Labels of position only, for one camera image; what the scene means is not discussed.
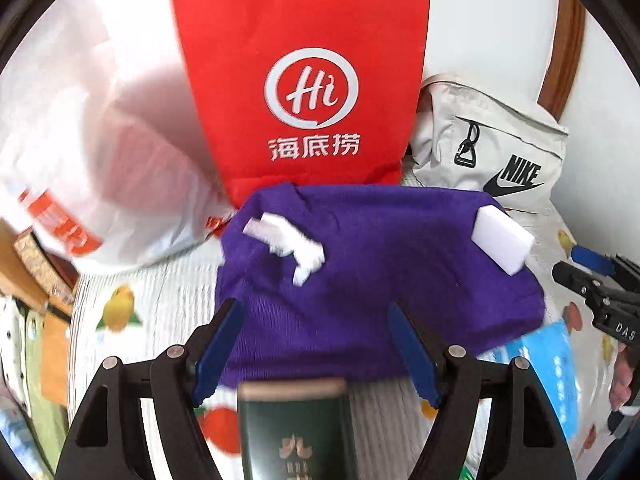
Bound dark green gold box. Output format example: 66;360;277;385
238;378;358;480

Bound person's right hand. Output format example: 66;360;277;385
608;344;634;411

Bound blue tissue pack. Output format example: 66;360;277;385
484;321;578;440

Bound fruit print tablecloth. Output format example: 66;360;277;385
70;205;617;479

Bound white sponge block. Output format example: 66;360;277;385
471;205;535;276

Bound purple fabric storage tray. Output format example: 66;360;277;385
216;184;544;388

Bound brown patterned box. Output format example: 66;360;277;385
13;229;79;306

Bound crumpled white tissue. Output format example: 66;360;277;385
243;212;326;287

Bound beige Nike bag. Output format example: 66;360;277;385
410;73;568;212

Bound white Miniso plastic bag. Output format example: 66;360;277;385
1;0;234;274

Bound red Haidilao paper bag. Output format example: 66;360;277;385
172;0;430;205

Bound brown wooden door frame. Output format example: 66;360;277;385
538;0;587;120

